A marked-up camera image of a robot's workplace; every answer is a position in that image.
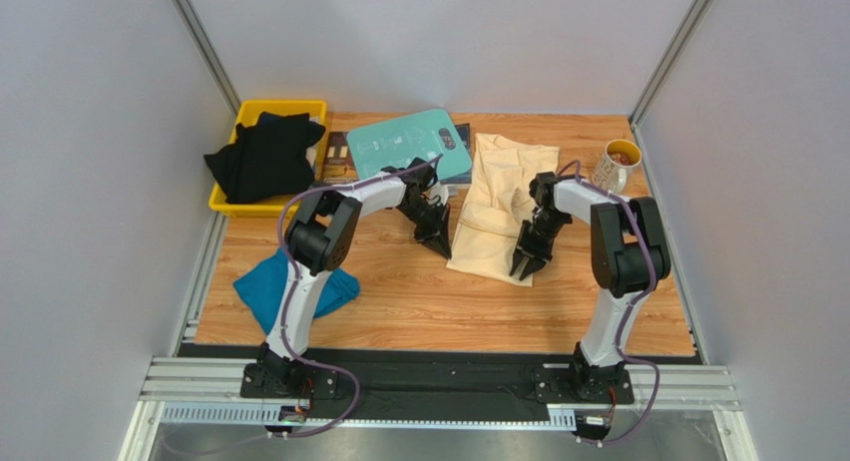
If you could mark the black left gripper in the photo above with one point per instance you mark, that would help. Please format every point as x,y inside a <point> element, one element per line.
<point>434,239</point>

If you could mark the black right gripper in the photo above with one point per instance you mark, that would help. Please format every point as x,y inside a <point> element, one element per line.
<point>532,243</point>

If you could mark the cream t-shirt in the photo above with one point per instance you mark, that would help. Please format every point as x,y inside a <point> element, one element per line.
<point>496,204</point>

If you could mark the blue t-shirt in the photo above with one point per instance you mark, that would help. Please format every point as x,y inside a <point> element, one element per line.
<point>262,290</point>

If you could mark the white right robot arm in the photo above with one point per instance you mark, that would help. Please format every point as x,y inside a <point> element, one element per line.
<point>629,256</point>

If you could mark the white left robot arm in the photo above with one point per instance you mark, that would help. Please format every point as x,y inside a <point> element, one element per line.
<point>317,241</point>

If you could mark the teal folding board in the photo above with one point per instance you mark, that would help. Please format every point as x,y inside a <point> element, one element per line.
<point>396,142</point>

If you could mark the dark blue book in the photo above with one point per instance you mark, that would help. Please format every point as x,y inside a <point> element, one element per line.
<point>460,161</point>

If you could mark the dark Edward Tulane book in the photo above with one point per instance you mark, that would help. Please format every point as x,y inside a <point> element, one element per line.
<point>338,167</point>

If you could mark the white patterned mug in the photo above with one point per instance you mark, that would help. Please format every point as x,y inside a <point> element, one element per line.
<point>618,162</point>

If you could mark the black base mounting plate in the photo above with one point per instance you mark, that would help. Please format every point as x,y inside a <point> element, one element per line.
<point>422,385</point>

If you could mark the black t-shirt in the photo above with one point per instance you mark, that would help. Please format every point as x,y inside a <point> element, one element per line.
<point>268,159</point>

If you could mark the yellow plastic bin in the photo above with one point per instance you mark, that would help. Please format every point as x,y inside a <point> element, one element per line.
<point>249,114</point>

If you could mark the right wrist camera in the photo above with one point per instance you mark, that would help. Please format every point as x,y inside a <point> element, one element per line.
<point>541,190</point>

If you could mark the aluminium front frame rail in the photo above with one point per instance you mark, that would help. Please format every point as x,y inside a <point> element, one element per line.
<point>188,392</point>

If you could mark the right aluminium frame post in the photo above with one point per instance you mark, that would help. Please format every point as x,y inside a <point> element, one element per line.
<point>676,46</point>

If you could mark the aluminium frame post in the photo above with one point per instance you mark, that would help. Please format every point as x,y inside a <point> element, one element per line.
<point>195,26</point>
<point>676,46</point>

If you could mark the left aluminium frame post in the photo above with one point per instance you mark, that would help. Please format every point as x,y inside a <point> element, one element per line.
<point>195,26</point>

